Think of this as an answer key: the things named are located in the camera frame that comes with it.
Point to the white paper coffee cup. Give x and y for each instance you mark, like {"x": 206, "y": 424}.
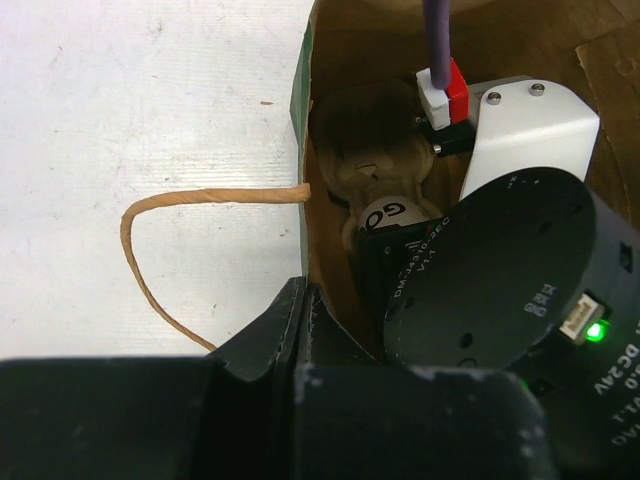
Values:
{"x": 391, "y": 211}

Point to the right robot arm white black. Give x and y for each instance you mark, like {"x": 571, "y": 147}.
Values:
{"x": 531, "y": 273}

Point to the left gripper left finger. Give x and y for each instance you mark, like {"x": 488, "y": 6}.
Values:
{"x": 224, "y": 415}

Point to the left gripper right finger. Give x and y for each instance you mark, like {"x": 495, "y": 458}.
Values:
{"x": 355, "y": 418}

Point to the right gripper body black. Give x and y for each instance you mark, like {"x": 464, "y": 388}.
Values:
{"x": 380, "y": 254}

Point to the brown green paper bag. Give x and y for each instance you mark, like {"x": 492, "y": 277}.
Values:
{"x": 590, "y": 46}

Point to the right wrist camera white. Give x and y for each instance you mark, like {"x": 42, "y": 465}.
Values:
{"x": 506, "y": 125}

